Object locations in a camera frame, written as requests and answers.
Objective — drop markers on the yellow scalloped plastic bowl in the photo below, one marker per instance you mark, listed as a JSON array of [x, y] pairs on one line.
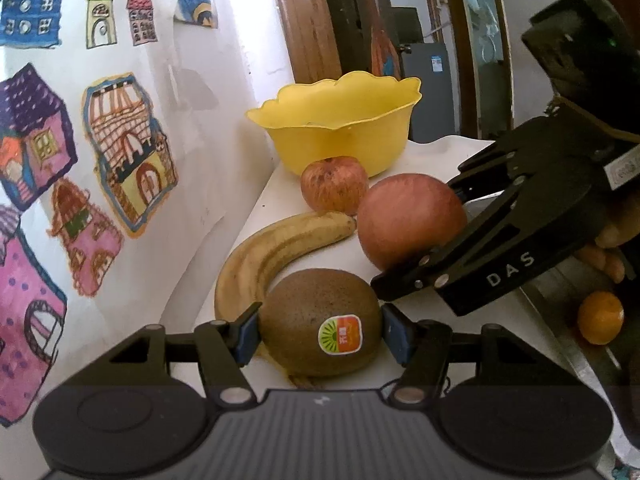
[[340, 145]]

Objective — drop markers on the wooden door frame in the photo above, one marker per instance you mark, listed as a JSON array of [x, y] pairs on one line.
[[305, 20]]

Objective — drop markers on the yellow banana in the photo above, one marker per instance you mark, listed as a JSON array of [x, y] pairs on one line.
[[260, 255]]

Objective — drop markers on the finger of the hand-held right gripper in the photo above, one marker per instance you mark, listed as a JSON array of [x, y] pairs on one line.
[[450, 265], [490, 170]]

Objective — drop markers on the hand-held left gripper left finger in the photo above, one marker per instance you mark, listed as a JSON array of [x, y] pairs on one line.
[[247, 332]]

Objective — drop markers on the small red apple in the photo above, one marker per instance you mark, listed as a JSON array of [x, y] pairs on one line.
[[332, 185]]

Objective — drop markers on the small orange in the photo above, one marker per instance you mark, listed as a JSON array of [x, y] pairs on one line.
[[600, 317]]

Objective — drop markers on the metal tray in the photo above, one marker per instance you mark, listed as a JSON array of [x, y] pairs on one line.
[[555, 305]]

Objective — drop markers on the person's right hand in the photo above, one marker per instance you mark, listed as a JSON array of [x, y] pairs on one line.
[[615, 232]]

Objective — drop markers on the house drawings wall poster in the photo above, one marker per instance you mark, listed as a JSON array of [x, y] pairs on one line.
[[125, 160]]

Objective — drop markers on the large red apple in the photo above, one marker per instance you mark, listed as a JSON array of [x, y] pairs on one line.
[[405, 220]]

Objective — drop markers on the grey refrigerator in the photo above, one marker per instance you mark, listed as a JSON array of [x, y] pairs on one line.
[[430, 90]]

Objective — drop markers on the brown kiwi with sticker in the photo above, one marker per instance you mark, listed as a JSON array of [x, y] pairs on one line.
[[300, 320]]

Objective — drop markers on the black box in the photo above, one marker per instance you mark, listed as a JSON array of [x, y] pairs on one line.
[[405, 25]]

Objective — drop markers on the glass panel door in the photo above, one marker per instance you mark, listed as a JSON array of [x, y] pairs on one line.
[[482, 45]]

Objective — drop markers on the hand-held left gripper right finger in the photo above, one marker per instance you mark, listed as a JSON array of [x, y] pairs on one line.
[[395, 332]]

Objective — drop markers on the dark poster with orange figure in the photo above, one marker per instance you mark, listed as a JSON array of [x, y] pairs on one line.
[[380, 50]]

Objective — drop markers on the white tablecloth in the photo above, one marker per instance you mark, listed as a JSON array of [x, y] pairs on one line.
[[280, 195]]

